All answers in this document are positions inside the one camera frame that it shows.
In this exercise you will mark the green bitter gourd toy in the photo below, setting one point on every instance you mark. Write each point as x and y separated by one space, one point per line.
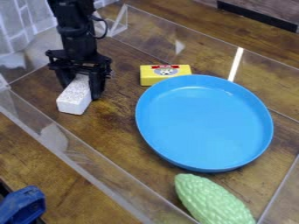
210 203

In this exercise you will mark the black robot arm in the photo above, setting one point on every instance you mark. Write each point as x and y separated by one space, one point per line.
74 13

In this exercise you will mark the white speckled foam block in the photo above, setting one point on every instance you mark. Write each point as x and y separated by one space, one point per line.
75 99

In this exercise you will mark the blue round tray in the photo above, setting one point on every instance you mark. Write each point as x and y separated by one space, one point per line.
204 123

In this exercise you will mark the yellow rectangular box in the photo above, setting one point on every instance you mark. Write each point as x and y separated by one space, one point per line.
155 73

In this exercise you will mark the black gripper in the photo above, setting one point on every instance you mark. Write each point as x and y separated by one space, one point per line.
79 56

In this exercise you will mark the white grid curtain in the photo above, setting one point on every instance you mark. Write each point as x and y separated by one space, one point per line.
23 19

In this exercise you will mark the clear acrylic enclosure wall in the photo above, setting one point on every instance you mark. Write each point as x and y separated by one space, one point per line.
90 161

